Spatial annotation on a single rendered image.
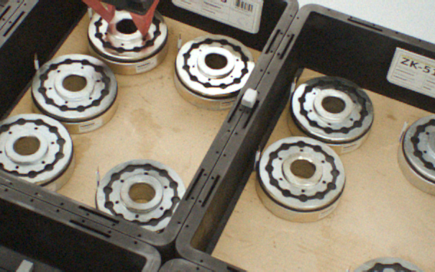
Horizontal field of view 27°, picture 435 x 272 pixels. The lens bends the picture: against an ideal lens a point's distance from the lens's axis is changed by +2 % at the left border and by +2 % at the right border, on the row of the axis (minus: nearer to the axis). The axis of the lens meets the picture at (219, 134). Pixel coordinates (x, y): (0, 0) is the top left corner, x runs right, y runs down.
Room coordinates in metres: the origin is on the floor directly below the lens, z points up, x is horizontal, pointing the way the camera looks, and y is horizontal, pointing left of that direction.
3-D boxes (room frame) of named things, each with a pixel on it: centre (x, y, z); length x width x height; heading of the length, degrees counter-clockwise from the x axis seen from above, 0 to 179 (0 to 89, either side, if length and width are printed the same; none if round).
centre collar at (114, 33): (0.81, 0.13, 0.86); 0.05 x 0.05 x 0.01
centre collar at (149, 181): (0.56, 0.08, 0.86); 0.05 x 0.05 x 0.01
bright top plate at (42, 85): (0.71, 0.18, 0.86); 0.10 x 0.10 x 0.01
